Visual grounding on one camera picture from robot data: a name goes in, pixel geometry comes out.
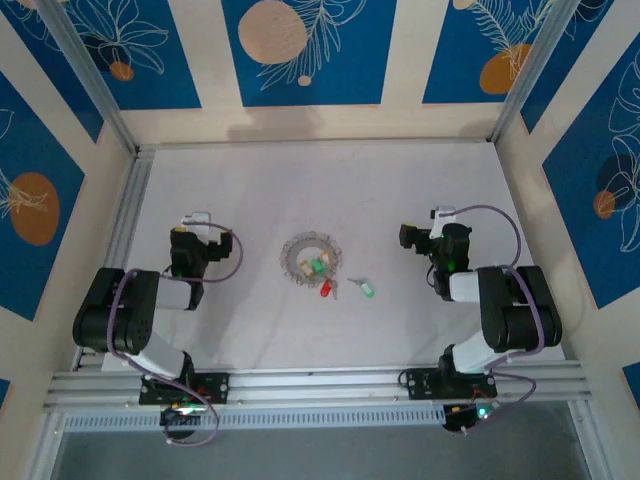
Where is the large metal keyring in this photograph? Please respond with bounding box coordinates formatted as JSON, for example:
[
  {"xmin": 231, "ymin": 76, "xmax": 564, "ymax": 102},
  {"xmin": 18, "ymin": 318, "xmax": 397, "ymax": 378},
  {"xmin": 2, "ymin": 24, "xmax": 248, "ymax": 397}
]
[{"xmin": 278, "ymin": 229, "xmax": 345, "ymax": 290}]

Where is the grey slotted cable duct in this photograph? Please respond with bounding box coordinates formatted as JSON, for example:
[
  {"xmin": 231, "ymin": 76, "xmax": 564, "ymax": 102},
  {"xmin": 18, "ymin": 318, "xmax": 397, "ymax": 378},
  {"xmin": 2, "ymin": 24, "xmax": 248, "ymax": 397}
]
[{"xmin": 62, "ymin": 410, "xmax": 447, "ymax": 434}]

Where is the aluminium frame post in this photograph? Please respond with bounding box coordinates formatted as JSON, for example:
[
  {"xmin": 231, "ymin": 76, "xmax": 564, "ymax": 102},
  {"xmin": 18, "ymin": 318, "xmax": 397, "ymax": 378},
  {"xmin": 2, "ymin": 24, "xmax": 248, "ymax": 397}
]
[
  {"xmin": 24, "ymin": 409, "xmax": 66, "ymax": 480},
  {"xmin": 567, "ymin": 399, "xmax": 601, "ymax": 480},
  {"xmin": 37, "ymin": 0, "xmax": 140, "ymax": 155},
  {"xmin": 488, "ymin": 0, "xmax": 586, "ymax": 145}
]

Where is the controller board with green light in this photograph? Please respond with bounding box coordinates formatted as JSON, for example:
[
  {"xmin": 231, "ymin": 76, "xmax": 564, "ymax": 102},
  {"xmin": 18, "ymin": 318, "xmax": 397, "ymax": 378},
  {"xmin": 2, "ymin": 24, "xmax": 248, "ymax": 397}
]
[
  {"xmin": 442, "ymin": 402, "xmax": 496, "ymax": 435},
  {"xmin": 159, "ymin": 403, "xmax": 202, "ymax": 441}
]

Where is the purple cable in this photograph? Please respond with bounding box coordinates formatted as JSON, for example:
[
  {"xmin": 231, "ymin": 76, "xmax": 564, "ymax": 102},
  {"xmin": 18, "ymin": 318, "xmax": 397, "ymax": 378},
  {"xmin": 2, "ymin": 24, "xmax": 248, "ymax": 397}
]
[
  {"xmin": 449, "ymin": 203, "xmax": 546, "ymax": 436},
  {"xmin": 107, "ymin": 222, "xmax": 245, "ymax": 447}
]

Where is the long aluminium frame rail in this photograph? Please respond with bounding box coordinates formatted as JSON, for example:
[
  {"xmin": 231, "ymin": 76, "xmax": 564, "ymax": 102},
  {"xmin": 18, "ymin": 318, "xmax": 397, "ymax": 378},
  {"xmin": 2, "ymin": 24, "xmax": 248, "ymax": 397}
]
[{"xmin": 42, "ymin": 362, "xmax": 594, "ymax": 416}]

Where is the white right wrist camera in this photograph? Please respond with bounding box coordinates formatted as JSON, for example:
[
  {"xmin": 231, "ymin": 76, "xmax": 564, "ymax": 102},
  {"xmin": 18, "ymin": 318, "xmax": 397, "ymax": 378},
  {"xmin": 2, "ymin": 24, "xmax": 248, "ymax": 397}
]
[{"xmin": 430, "ymin": 205, "xmax": 455, "ymax": 240}]

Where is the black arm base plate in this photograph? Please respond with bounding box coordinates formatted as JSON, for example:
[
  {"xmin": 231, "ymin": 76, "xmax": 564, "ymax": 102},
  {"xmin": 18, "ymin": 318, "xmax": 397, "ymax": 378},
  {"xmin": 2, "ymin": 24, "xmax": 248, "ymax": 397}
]
[
  {"xmin": 138, "ymin": 372, "xmax": 230, "ymax": 405},
  {"xmin": 405, "ymin": 368, "xmax": 499, "ymax": 401}
]

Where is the short aluminium frame rail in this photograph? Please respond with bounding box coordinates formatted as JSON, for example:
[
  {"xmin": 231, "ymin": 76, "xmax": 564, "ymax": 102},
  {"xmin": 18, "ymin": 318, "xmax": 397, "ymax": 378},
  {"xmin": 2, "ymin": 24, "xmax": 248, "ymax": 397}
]
[{"xmin": 72, "ymin": 147, "xmax": 154, "ymax": 371}]

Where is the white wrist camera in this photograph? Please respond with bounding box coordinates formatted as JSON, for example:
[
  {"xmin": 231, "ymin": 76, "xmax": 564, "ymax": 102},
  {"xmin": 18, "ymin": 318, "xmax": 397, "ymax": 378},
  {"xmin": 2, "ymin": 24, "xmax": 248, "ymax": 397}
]
[
  {"xmin": 180, "ymin": 211, "xmax": 212, "ymax": 236},
  {"xmin": 430, "ymin": 205, "xmax": 455, "ymax": 240}
]

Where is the white table cover sheet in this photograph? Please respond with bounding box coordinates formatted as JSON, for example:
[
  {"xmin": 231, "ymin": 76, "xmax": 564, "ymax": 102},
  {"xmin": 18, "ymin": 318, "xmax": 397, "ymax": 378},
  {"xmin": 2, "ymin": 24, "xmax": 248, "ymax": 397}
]
[{"xmin": 99, "ymin": 144, "xmax": 566, "ymax": 374}]

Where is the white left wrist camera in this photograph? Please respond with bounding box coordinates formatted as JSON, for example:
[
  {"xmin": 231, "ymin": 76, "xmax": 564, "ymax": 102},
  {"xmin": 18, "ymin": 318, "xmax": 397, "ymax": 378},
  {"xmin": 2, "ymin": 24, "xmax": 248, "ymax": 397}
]
[{"xmin": 180, "ymin": 211, "xmax": 212, "ymax": 236}]

